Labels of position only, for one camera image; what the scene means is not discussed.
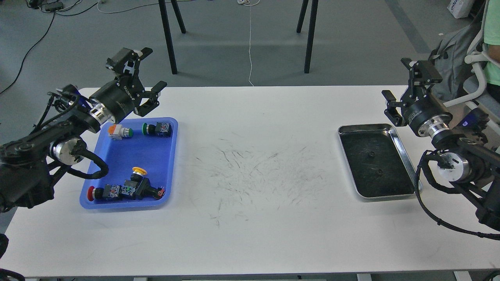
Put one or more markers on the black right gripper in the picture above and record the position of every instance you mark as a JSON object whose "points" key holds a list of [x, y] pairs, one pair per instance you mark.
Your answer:
{"points": [[427, 117]]}

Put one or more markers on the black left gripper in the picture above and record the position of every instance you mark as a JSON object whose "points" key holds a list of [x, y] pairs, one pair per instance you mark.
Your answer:
{"points": [[126, 95]]}

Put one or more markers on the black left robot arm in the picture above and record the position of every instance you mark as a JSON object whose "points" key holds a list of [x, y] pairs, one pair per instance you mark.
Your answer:
{"points": [[31, 166]]}

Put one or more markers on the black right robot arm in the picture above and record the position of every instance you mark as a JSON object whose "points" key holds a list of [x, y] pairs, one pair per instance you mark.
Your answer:
{"points": [[460, 163]]}

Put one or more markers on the grey backpack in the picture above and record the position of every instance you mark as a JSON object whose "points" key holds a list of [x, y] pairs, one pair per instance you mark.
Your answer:
{"points": [[448, 58]]}

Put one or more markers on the orange white push button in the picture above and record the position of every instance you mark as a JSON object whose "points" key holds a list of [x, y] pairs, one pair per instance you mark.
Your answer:
{"points": [[118, 132]]}

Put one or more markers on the black left table leg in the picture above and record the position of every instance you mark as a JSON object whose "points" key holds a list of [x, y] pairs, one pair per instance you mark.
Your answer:
{"points": [[167, 32]]}

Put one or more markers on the black table leg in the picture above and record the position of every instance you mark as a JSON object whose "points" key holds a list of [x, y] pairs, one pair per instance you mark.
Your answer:
{"points": [[311, 29], [167, 32]]}

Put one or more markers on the blue plastic tray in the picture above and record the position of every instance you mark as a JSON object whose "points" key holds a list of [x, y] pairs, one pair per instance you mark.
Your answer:
{"points": [[153, 153]]}

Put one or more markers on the metal tray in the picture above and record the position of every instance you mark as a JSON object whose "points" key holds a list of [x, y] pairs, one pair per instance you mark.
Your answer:
{"points": [[398, 179]]}

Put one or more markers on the white chair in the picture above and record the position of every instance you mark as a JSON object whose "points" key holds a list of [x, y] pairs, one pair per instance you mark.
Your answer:
{"points": [[475, 86]]}

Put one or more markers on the white cardboard box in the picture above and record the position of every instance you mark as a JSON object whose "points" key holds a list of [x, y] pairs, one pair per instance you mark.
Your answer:
{"points": [[460, 8]]}

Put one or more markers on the person in green shirt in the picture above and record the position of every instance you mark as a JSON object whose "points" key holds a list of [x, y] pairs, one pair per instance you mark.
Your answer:
{"points": [[492, 41]]}

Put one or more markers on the black right table leg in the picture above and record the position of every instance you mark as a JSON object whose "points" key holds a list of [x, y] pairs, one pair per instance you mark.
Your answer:
{"points": [[311, 29]]}

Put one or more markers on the green push button switch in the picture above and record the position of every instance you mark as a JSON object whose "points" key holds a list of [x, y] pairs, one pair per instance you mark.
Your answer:
{"points": [[160, 129]]}

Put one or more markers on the yellow push button switch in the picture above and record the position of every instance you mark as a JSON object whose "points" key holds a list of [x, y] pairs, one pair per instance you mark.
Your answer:
{"points": [[139, 186]]}

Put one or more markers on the red push button switch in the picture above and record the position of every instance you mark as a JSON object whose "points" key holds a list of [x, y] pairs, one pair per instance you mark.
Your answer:
{"points": [[107, 193]]}

